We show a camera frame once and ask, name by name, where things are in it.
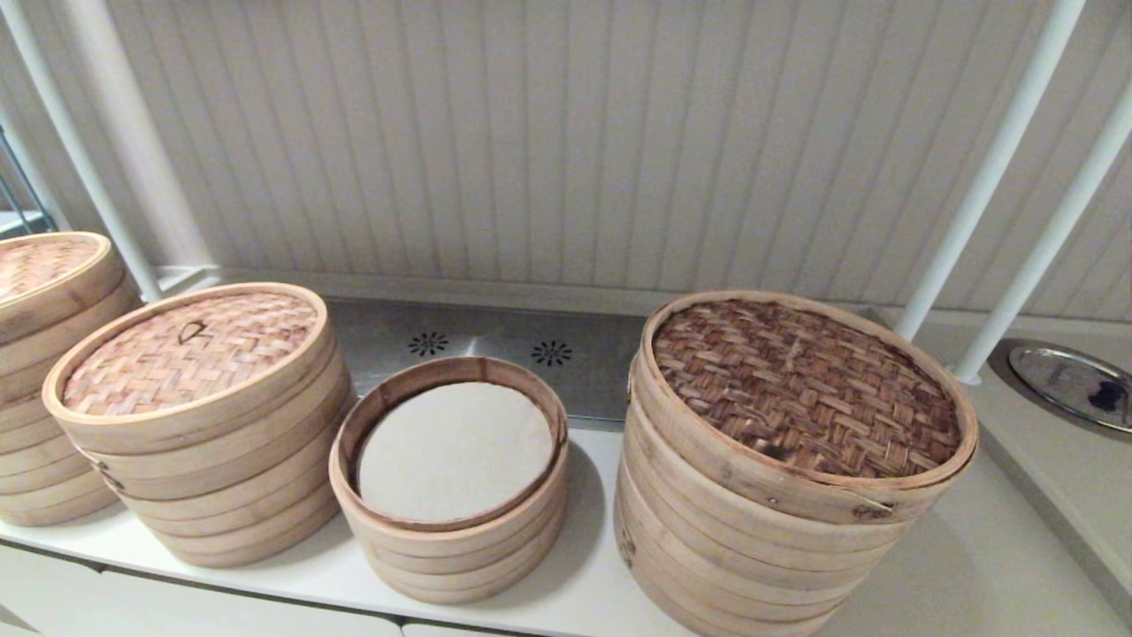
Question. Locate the white cabinet door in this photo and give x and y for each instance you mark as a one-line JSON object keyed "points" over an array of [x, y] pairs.
{"points": [[44, 602]]}

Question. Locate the white slanted metal pole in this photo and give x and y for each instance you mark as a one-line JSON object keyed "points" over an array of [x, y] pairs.
{"points": [[88, 177], [989, 177], [1044, 265]]}

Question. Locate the round stainless steel lid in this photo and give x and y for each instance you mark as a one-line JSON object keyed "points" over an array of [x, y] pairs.
{"points": [[1061, 380]]}

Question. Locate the wide white column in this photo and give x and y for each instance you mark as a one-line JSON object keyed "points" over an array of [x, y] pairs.
{"points": [[141, 150]]}

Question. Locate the medium bamboo steamer stack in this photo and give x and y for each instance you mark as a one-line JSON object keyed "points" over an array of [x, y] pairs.
{"points": [[230, 513]]}

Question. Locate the short bamboo steamer stack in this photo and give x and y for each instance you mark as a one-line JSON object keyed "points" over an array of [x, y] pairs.
{"points": [[460, 566]]}

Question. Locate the wide bamboo steamer stack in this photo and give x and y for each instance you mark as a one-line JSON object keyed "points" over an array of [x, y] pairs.
{"points": [[725, 575]]}

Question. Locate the small woven bamboo steamer lid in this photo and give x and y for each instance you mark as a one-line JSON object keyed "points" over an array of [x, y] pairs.
{"points": [[186, 354]]}

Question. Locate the large woven bamboo steamer lid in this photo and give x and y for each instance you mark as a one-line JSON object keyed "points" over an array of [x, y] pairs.
{"points": [[796, 389]]}

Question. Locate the tall bamboo steamer stack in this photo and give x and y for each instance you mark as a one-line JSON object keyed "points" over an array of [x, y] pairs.
{"points": [[44, 460]]}

